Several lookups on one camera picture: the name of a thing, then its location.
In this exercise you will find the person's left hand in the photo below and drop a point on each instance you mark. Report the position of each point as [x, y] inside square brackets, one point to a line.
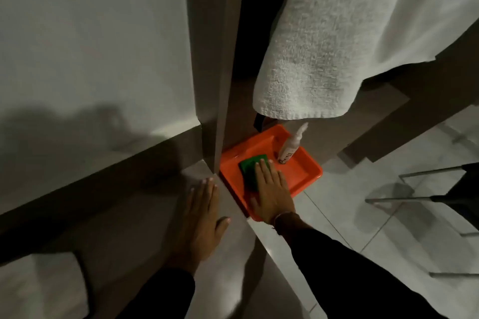
[200, 225]

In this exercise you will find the person's right hand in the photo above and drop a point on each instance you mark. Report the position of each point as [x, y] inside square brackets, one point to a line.
[273, 195]

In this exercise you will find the person's left forearm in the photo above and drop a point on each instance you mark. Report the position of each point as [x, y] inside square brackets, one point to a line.
[164, 296]

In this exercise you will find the person's right forearm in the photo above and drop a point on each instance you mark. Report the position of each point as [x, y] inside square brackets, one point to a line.
[336, 274]

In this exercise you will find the orange plastic tray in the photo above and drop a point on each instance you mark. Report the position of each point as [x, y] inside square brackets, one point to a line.
[299, 172]

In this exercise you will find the white spray bottle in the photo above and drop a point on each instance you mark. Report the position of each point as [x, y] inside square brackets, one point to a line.
[288, 147]

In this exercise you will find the white hanging towel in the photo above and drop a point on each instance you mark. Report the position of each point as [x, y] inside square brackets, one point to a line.
[318, 49]

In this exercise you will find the white folded cloth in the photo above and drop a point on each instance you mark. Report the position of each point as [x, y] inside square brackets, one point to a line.
[41, 285]

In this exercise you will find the black chair with metal legs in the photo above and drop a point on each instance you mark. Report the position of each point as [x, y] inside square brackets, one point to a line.
[464, 195]

